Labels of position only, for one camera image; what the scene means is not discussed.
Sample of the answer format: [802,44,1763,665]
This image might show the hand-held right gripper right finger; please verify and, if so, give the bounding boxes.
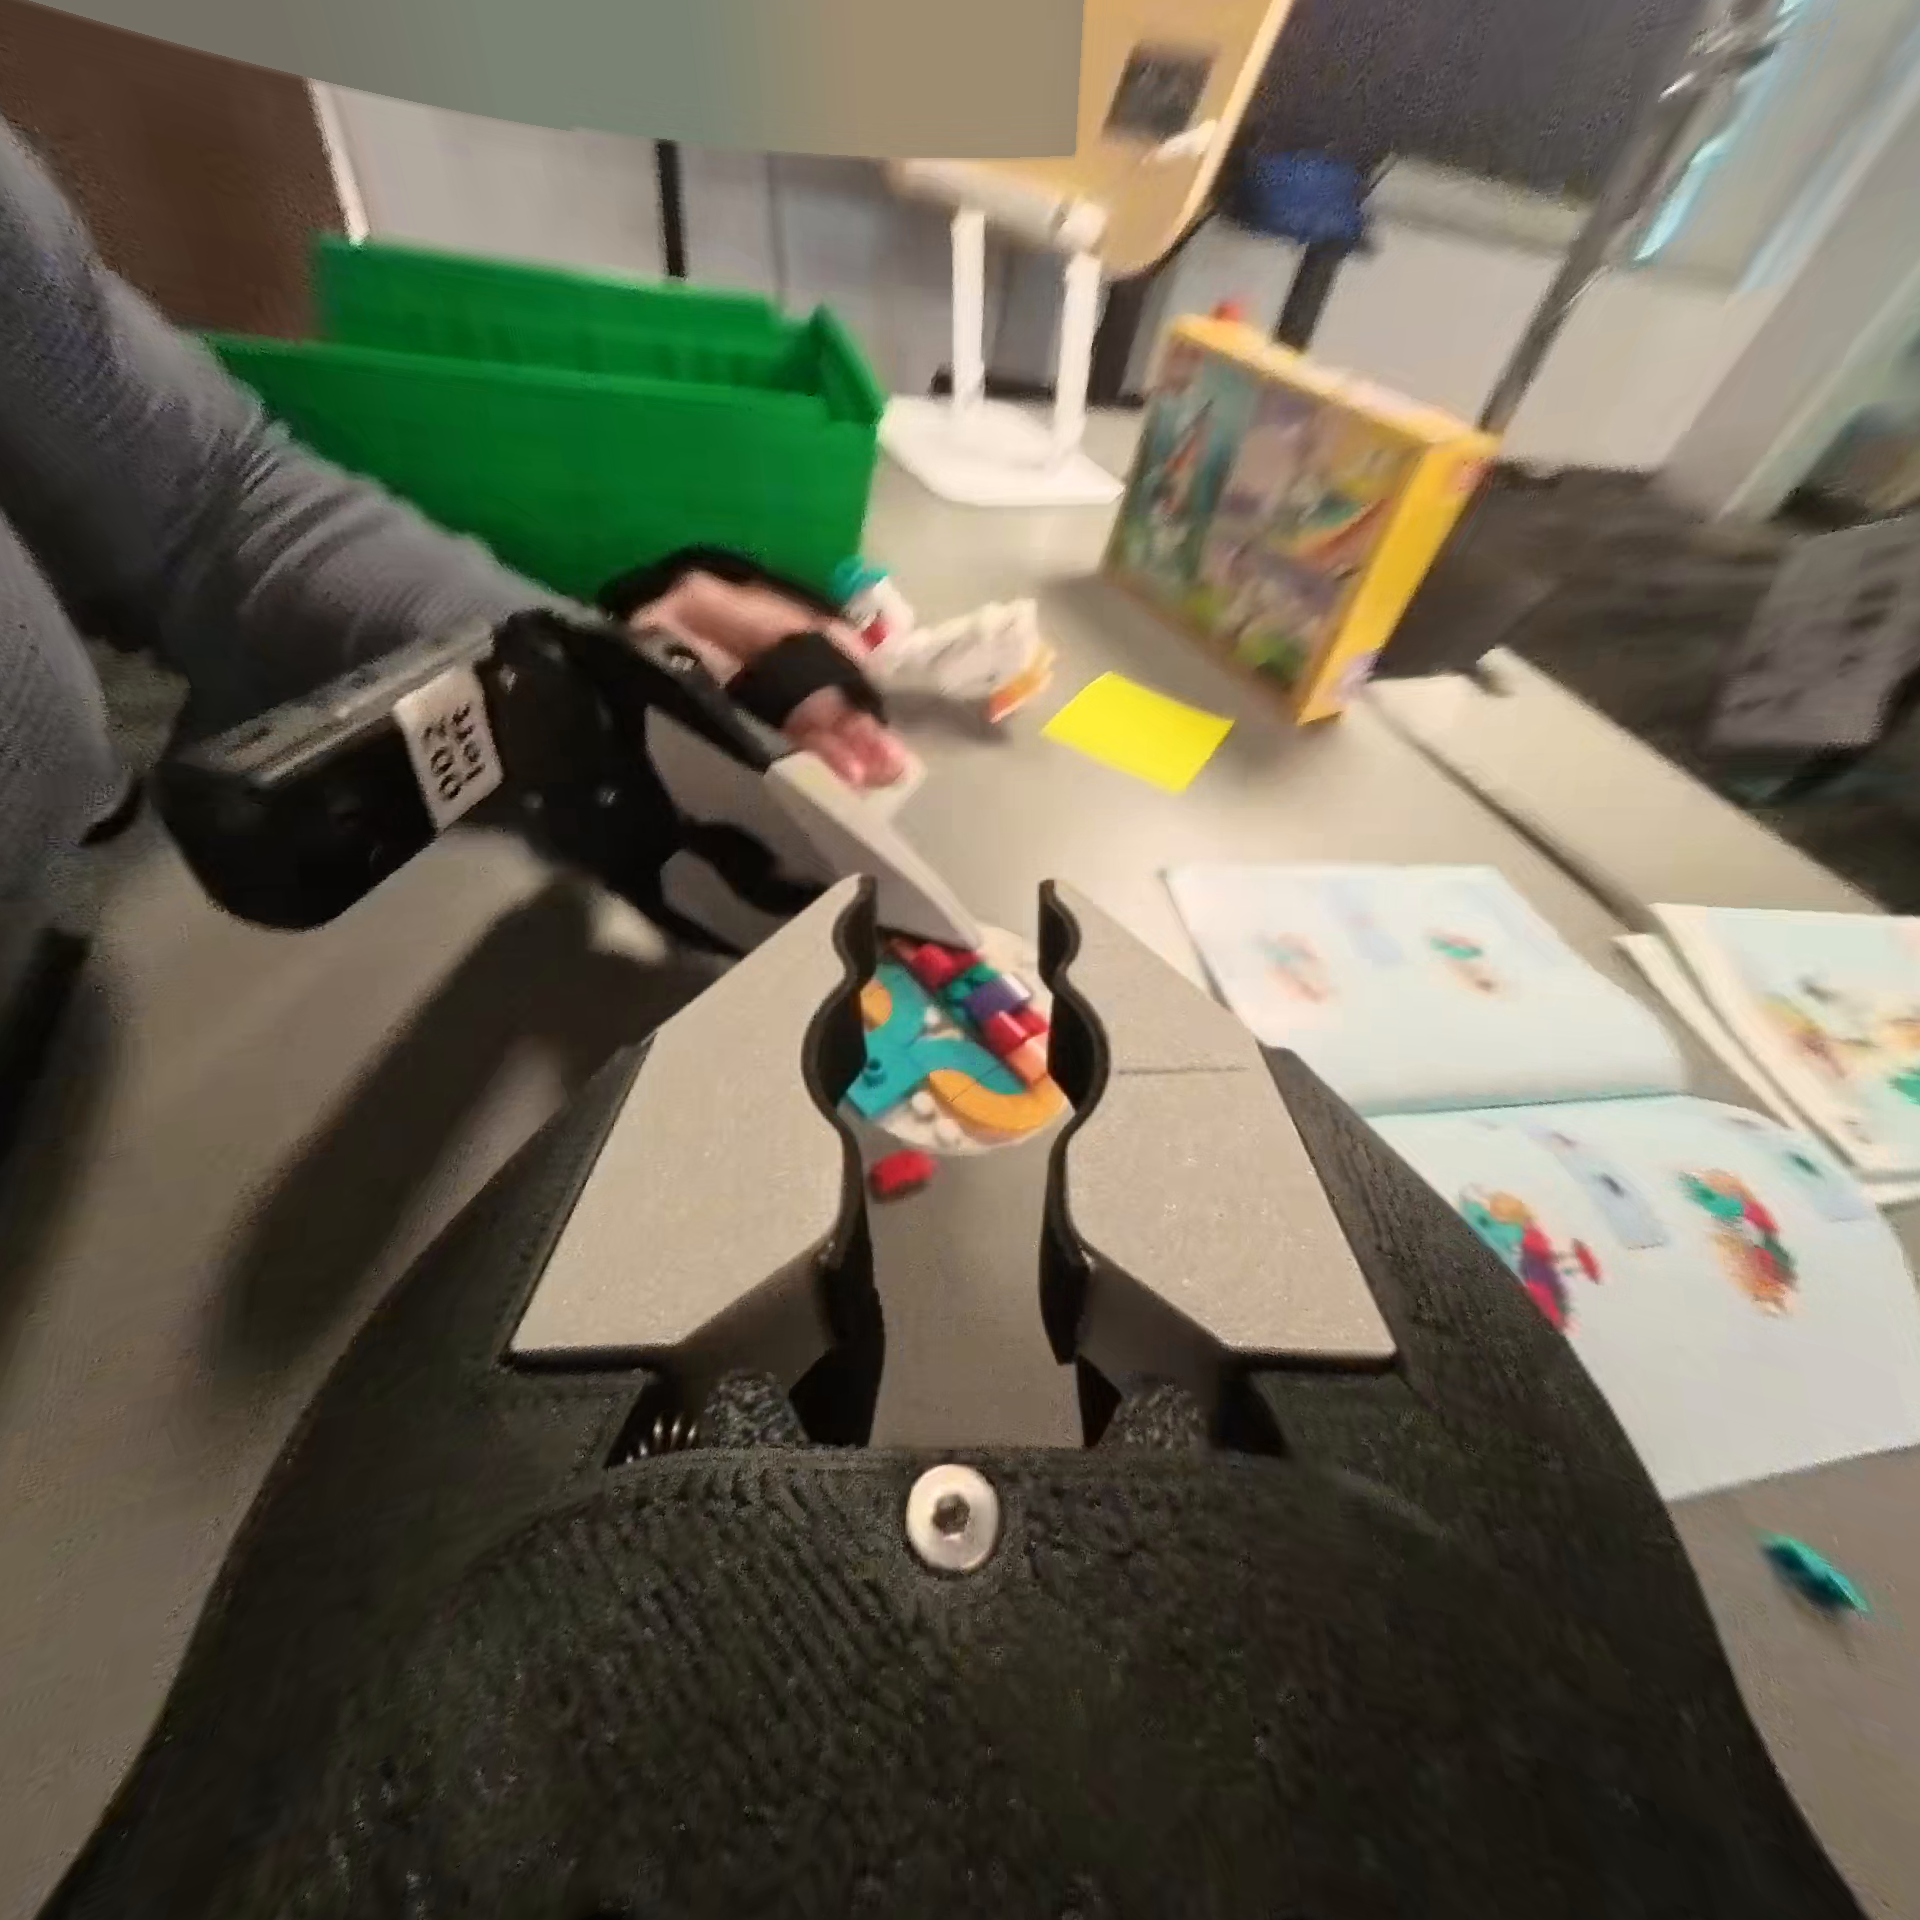
[1036,879,1400,1448]

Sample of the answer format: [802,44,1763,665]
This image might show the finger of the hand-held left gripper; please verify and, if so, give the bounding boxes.
[646,705,991,960]

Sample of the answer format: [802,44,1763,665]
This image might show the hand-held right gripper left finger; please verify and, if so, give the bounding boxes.
[509,877,884,1405]

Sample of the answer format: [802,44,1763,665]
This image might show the colourful lego build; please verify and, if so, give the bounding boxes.
[838,925,1076,1161]

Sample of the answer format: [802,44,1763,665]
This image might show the person's left forearm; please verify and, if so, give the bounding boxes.
[0,129,634,841]

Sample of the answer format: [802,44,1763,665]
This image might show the open lego instruction booklet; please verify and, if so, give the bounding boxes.
[1162,863,1920,1506]

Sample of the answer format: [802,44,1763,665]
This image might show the closed lego instruction booklet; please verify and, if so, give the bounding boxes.
[1647,902,1920,1176]
[1616,930,1920,1211]

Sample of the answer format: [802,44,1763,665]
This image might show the yellow lego set box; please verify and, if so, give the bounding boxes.
[1099,311,1503,724]

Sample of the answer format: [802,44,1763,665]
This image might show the teal lego piece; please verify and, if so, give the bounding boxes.
[1759,1530,1869,1616]

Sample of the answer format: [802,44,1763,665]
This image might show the person's left hand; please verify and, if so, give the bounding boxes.
[600,551,911,792]

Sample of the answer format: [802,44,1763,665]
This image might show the white plastic parts bag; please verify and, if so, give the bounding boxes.
[838,562,1059,724]

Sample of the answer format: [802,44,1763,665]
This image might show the green plastic bin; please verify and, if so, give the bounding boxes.
[208,307,891,604]
[312,229,820,373]

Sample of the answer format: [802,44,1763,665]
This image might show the yellow sticky note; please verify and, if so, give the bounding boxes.
[1041,667,1239,795]

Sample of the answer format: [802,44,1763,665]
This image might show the white table base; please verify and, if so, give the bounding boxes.
[879,203,1129,509]

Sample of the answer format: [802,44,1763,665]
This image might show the wooden chair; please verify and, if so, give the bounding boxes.
[884,0,1298,281]

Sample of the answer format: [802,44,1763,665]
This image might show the blue round object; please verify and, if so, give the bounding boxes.
[1245,148,1376,252]

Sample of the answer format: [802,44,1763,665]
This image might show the metal pole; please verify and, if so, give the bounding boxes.
[1476,0,1787,439]

